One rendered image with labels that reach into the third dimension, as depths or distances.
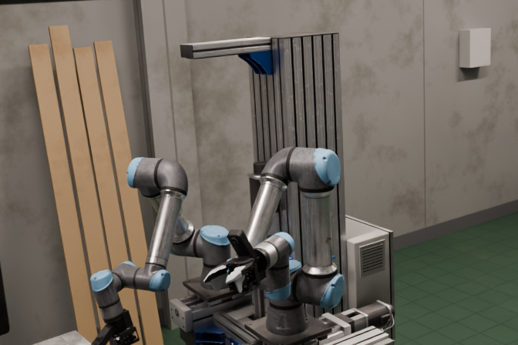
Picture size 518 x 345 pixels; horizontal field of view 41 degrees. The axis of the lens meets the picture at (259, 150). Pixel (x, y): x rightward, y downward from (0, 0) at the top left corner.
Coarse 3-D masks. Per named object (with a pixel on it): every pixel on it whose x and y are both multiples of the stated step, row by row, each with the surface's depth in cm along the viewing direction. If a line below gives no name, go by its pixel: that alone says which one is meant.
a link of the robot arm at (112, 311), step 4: (116, 304) 233; (120, 304) 235; (100, 308) 236; (104, 308) 238; (108, 308) 231; (112, 308) 232; (116, 308) 233; (120, 308) 234; (100, 312) 234; (104, 312) 232; (108, 312) 232; (112, 312) 232; (116, 312) 233; (120, 312) 234; (104, 316) 232; (108, 316) 232; (112, 316) 232; (116, 316) 233
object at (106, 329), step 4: (108, 324) 235; (112, 324) 234; (104, 328) 235; (108, 328) 234; (112, 328) 233; (116, 328) 235; (100, 332) 235; (104, 332) 234; (108, 332) 233; (112, 332) 233; (100, 336) 234; (104, 336) 232; (108, 336) 233; (112, 336) 234; (96, 340) 233; (100, 340) 232; (104, 340) 232; (108, 340) 233; (92, 344) 232; (96, 344) 231; (100, 344) 231; (104, 344) 232
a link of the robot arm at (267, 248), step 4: (260, 244) 199; (264, 244) 198; (268, 244) 199; (260, 248) 196; (264, 248) 196; (268, 248) 197; (272, 248) 198; (268, 252) 196; (272, 252) 197; (276, 252) 198; (268, 256) 195; (272, 256) 196; (276, 256) 198; (272, 260) 196; (276, 260) 198; (272, 264) 197; (268, 268) 197
